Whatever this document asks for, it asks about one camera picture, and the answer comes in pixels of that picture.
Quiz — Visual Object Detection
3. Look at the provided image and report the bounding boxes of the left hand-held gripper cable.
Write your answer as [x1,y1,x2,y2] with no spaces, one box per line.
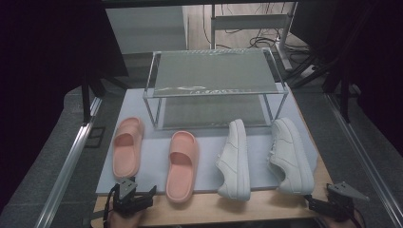
[103,184,119,228]

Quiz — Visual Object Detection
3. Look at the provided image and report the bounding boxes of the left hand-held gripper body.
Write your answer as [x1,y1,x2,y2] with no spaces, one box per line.
[111,177,143,219]

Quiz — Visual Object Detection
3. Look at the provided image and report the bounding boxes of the person's right hand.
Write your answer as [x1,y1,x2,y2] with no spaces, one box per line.
[320,212,366,228]

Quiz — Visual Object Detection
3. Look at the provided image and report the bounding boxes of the light blue mat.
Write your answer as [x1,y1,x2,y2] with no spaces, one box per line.
[95,83,318,196]

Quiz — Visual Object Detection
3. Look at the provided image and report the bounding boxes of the aluminium rail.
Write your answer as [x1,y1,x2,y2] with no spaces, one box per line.
[33,96,104,228]
[325,93,403,228]

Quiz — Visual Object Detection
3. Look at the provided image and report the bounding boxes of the white metal desk frame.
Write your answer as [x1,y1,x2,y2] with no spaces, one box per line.
[209,2,299,71]

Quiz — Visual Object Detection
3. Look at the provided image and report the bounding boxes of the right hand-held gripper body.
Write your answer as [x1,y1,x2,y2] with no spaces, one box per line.
[325,180,371,223]

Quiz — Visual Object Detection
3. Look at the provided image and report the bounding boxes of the white sneaker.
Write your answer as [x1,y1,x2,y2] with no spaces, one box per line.
[214,118,252,202]
[266,117,316,196]

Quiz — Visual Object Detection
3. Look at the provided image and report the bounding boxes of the black floor cables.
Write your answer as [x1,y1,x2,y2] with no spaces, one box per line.
[202,3,313,56]

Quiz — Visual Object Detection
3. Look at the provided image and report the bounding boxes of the black metal stand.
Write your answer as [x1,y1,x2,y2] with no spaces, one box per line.
[284,47,362,124]
[80,70,129,124]

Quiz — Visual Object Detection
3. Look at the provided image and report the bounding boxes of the pink slipper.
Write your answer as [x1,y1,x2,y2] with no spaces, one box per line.
[111,116,146,180]
[164,130,200,204]

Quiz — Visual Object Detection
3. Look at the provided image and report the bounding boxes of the right hand-held gripper cable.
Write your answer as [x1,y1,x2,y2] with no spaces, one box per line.
[351,207,367,228]

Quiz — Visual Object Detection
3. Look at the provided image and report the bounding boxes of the hand-held gripper cable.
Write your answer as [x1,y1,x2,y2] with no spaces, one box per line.
[351,207,367,228]
[103,184,119,228]

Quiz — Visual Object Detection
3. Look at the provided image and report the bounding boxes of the black table clamp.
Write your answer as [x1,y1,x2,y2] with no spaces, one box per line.
[83,209,107,226]

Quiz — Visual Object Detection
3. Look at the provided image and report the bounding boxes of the metal two-tier shoe rack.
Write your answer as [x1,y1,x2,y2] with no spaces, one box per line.
[142,47,290,131]

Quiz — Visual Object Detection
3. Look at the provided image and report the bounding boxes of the grey cabinet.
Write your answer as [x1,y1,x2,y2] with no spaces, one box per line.
[105,5,188,55]

